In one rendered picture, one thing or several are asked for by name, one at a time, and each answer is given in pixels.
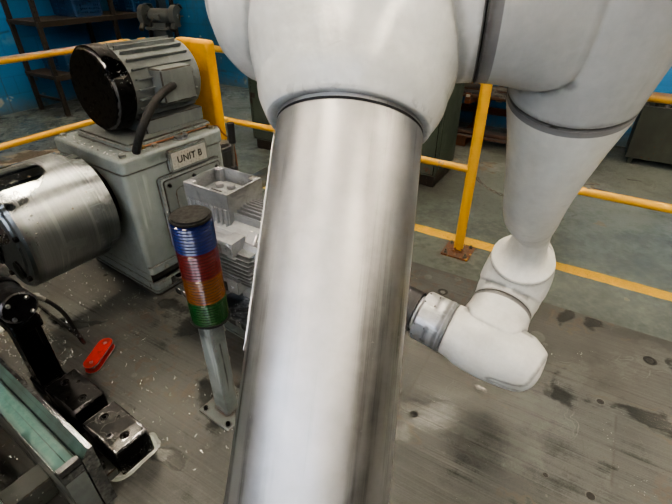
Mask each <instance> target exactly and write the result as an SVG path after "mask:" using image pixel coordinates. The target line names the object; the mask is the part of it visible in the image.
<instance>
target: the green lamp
mask: <svg viewBox="0 0 672 504"><path fill-rule="evenodd" d="M187 303H188V307H189V311H190V316H191V319H192V321H193V323H194V324H196V325H197V326H201V327H212V326H215V325H218V324H220V323H222V322H223V321H224V320H225V319H226V318H227V317H228V314H229V308H228V302H227V296H226V292H225V295H224V297H223V298H222V299H221V300H219V301H218V302H216V303H214V304H211V305H206V306H196V305H193V304H191V303H189V302H188V301H187Z"/></svg>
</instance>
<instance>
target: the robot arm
mask: <svg viewBox="0 0 672 504"><path fill-rule="evenodd" d="M205 6H206V10H207V14H208V18H209V21H210V24H211V26H212V29H213V31H214V34H215V36H216V39H217V41H218V43H219V45H220V47H221V49H222V51H223V52H224V54H225V55H226V56H227V57H228V59H229V60H230V61H231V62H232V63H233V64H234V65H235V66H236V67H237V68H238V69H239V70H240V71H241V72H242V73H244V74H245V75H246V76H247V77H249V78H251V79H253V80H255V81H257V90H258V96H259V100H260V103H261V105H262V108H263V110H264V113H265V115H266V117H267V119H268V121H269V123H270V125H271V126H272V128H273V129H274V130H275V136H274V131H273V138H272V146H271V153H270V160H269V167H268V174H267V182H266V189H265V196H264V203H263V211H262V218H261V225H260V232H259V239H258V247H257V254H256V261H255V268H254V276H253V283H252V290H251V297H250V304H249V312H248V319H247V326H246V333H245V341H244V348H243V351H244V350H245V353H244V361H243V368H242V375H241V382H240V390H239V397H238V404H237V411H236V419H235V426H234V433H233V440H232V448H231V455H230V462H229V469H228V477H227V484H226V491H225V498H224V504H389V498H390V487H391V476H392V466H393V455H394V444H395V433H396V422H397V412H398V401H399V390H400V379H401V368H402V357H403V347H404V336H405V330H406V331H409V330H410V333H409V335H410V337H411V338H412V339H414V340H416V341H418V342H420V343H422V344H424V345H426V346H428V347H429V348H431V349H432V350H434V351H437V352H439V353H440V354H442V355H443V356H444V357H446V358H447V359H448V360H449V361H450V362H451V363H452V364H453V365H455V366H456V367H458V368H459V369H461V370H463V371H465V372H466V373H468V374H470V375H472V376H474V377H476V378H478V379H480V380H483V381H485V382H487V383H490V384H492V385H495V386H498V387H500V388H503V389H507V390H510V391H514V392H522V391H525V390H528V389H530V388H531V387H533V386H534V385H535V384H536V382H537V381H538V379H539V378H540V376H541V374H542V371H543V369H544V366H545V364H546V361H547V357H548V354H547V352H546V350H545V348H544V347H543V346H542V344H541V343H540V342H539V341H538V339H537V338H536V337H535V336H533V335H532V334H530V333H528V332H527V331H528V327H529V324H530V321H531V319H532V317H533V315H534V314H535V313H536V311H537V310H538V308H539V306H540V304H541V302H542V301H543V300H544V298H545V297H546V295H547V293H548V291H549V289H550V286H551V284H552V281H553V278H554V274H555V266H556V259H555V253H554V250H553V247H552V245H551V244H550V240H551V237H552V235H553V234H554V232H555V231H556V229H557V227H558V226H559V224H560V222H561V220H562V218H563V216H564V214H565V213H566V211H567V209H568V208H569V206H570V204H571V203H572V201H573V200H574V198H575V197H576V195H577V194H578V192H579V191H580V190H581V188H582V187H583V185H584V184H585V182H586V181H587V180H588V178H589V177H590V176H591V175H592V173H593V172H594V171H595V169H596V168H597V167H598V165H599V164H600V163H601V161H602V160H603V159H604V157H605V156H606V155H607V154H608V152H609V151H610V150H611V149H612V148H613V146H614V145H615V144H616V143H617V142H618V140H619V139H620V138H621V137H622V136H623V134H624V133H625V132H626V131H627V130H628V129H629V127H630V126H631V125H632V124H633V122H634V121H635V119H636V118H637V116H638V114H639V113H640V111H641V110H642V108H643V107H644V105H645V103H646V102H647V100H648V99H649V97H650V96H651V94H652V93H653V91H654V90H655V88H656V87H657V86H658V84H659V83H660V82H661V80H662V79H663V77H664V76H665V75H666V73H667V72H668V70H669V69H670V68H671V66H672V0H205ZM472 82H473V83H483V84H492V85H498V86H503V87H508V89H507V97H506V120H507V144H506V170H505V183H504V196H503V217H504V222H505V225H506V227H507V229H508V230H509V232H510V233H511V234H512V235H509V236H506V237H504V238H502V239H500V240H499V241H498V242H497V243H496V244H495V245H494V247H493V249H492V251H491V253H490V255H489V257H488V259H487V261H486V263H485V264H484V266H483V269H482V271H481V274H480V280H479V282H478V285H477V288H476V291H475V293H474V295H473V297H472V299H471V300H470V301H469V303H468V304H467V305H466V306H462V305H460V304H458V303H457V302H455V301H451V300H449V299H447V298H445V297H443V296H441V295H439V294H437V293H435V292H430V293H429V294H428V295H427V293H426V292H423V291H421V290H419V289H417V288H415V287H413V286H411V285H409V282H410V271H411V260H412V249H413V238H414V228H415V217H416V206H417V195H418V184H419V173H420V163H421V152H422V144H424V143H425V142H426V140H427V139H428V138H429V136H430V135H431V134H432V132H433V131H434V130H435V128H436V127H437V126H438V124H439V123H440V121H441V120H442V117H443V115H444V112H445V110H446V107H447V103H448V101H449V99H450V96H451V94H452V92H453V90H454V87H455V83H472Z"/></svg>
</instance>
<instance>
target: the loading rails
mask: <svg viewBox="0 0 672 504"><path fill-rule="evenodd" d="M0 426H2V427H3V428H4V430H5V431H6V432H7V433H8V434H9V435H10V436H11V438H12V439H13V440H14V441H15V442H16V443H17V444H18V445H19V447H20V448H21V449H22V450H23V451H24V452H25V453H26V454H27V456H28V457H29V458H30V459H31V460H32V461H33V462H34V463H35V465H36V466H34V467H33V468H32V469H30V470H29V471H28V472H26V473H25V474H23V475H22V476H21V477H19V478H18V479H17V480H15V481H14V482H13V483H11V484H10V485H9V486H7V487H6V488H5V489H3V490H2V491H1V492H0V504H46V503H47V502H48V501H50V500H51V499H52V498H53V497H55V496H56V495H57V494H58V493H59V492H60V493H61V494H62V495H63V496H64V497H65V498H66V500H67V501H68V502H69V503H70V504H104V503H105V504H109V503H110V502H111V501H112V500H114V499H115V498H116V497H117V495H116V493H115V491H114V489H113V487H112V485H111V483H110V481H112V480H113V479H114V478H115V477H116V476H117V475H118V474H119V473H120V472H119V470H118V468H117V466H116V465H115V464H114V463H113V462H112V461H111V460H110V459H108V458H107V457H106V456H105V455H103V456H101V457H100V458H99V459H98V457H97V455H96V453H95V451H94V449H93V447H92V446H91V445H90V444H89V443H88V442H87V441H86V440H85V439H84V438H83V437H82V436H81V435H80V434H79V433H78V432H77V431H76V430H75V429H74V428H73V427H72V426H71V425H70V424H69V422H68V420H67V418H66V417H65V416H64V415H63V414H61V413H60V412H59V411H58V410H57V409H53V408H52V407H51V406H50V405H49V404H48V403H47V402H46V401H45V400H44V399H43V398H42V397H41V396H40V395H38V394H37V393H36V392H35V391H34V390H33V389H32V388H31V387H30V386H29V385H28V384H27V381H26V380H25V378H24V377H23V376H22V375H21V374H20V373H19V372H18V371H16V370H13V369H12V368H10V367H9V366H8V365H7V364H6V363H5V362H4V361H3V360H2V359H1V358H0ZM103 502H104V503H103Z"/></svg>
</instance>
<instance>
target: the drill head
mask: <svg viewBox="0 0 672 504"><path fill-rule="evenodd" d="M120 234H121V226H120V220H119V216H118V212H117V209H116V207H115V204H114V202H113V200H112V198H111V196H110V194H109V192H108V190H107V188H106V186H105V185H104V183H103V182H102V180H101V179H100V177H99V176H98V175H97V173H96V172H95V171H94V170H93V169H92V168H91V167H90V165H89V164H87V163H86V162H85V161H84V160H83V159H81V158H80V157H78V156H76V155H74V154H66V155H61V154H59V153H55V152H54V153H49V154H46V155H42V156H39V157H35V158H32V159H28V160H25V161H21V162H18V163H14V164H11V165H7V166H4V167H0V263H1V264H5V265H6V266H7V267H8V269H9V270H10V271H8V273H9V274H10V276H13V275H15V276H16V277H17V278H18V279H20V280H21V281H22V282H24V283H25V284H27V285H31V286H38V285H40V284H42V283H44V282H46V281H48V280H50V279H53V278H55V277H57V276H59V275H61V274H63V273H65V272H67V271H69V270H71V269H73V268H76V267H78V266H80V265H82V264H84V263H86V262H88V261H90V260H92V259H94V258H96V257H99V256H101V255H103V254H105V253H107V252H108V251H109V250H110V249H111V246H112V244H114V243H116V242H117V241H118V240H119V238H120Z"/></svg>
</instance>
